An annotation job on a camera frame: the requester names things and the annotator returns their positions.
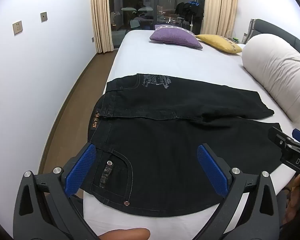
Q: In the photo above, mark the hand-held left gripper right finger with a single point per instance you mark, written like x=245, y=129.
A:
x=212, y=170

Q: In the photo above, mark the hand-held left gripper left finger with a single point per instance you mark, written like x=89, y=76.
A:
x=80, y=170

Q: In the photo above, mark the black pants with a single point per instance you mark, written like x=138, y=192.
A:
x=165, y=142

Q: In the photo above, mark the person's left hand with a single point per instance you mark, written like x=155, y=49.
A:
x=130, y=234

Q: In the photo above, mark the rolled white duvet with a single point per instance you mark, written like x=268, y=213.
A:
x=277, y=72

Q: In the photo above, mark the grey headboard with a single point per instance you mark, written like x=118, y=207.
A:
x=277, y=31

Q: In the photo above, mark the yellow pillow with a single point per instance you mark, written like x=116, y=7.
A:
x=221, y=43

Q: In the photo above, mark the white bed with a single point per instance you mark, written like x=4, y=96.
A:
x=165, y=60

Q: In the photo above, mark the purple pillow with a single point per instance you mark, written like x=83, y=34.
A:
x=175, y=38

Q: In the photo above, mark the beige curtain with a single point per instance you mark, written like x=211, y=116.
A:
x=100, y=15
x=220, y=7

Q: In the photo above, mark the dark clothes on rack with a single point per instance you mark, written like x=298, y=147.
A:
x=190, y=11

